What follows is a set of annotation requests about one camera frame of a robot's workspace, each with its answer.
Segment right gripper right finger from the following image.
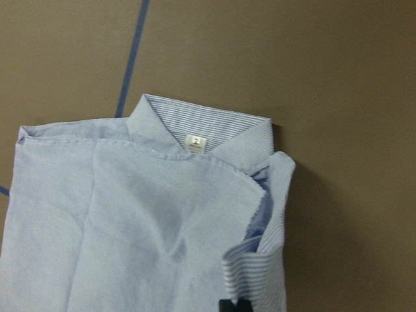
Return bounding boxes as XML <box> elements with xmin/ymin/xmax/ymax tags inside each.
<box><xmin>235</xmin><ymin>291</ymin><xmax>253</xmax><ymax>312</ymax></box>

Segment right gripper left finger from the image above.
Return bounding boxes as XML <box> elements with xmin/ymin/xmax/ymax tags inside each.
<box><xmin>218</xmin><ymin>298</ymin><xmax>236</xmax><ymax>312</ymax></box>

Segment blue striped button shirt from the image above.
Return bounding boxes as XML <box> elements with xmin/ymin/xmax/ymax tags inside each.
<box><xmin>1</xmin><ymin>94</ymin><xmax>295</xmax><ymax>311</ymax></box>

